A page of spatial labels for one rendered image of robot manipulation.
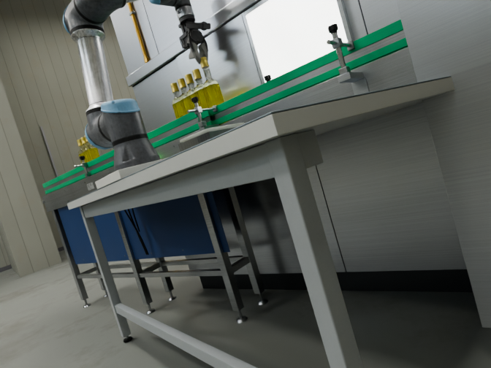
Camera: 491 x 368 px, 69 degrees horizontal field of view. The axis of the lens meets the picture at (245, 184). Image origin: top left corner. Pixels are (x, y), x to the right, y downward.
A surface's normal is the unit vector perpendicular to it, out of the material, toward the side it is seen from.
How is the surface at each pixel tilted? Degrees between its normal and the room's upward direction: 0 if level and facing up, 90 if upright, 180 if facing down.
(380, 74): 90
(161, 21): 90
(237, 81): 90
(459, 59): 90
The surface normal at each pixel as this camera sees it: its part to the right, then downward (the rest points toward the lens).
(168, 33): -0.61, 0.23
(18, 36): 0.58, -0.12
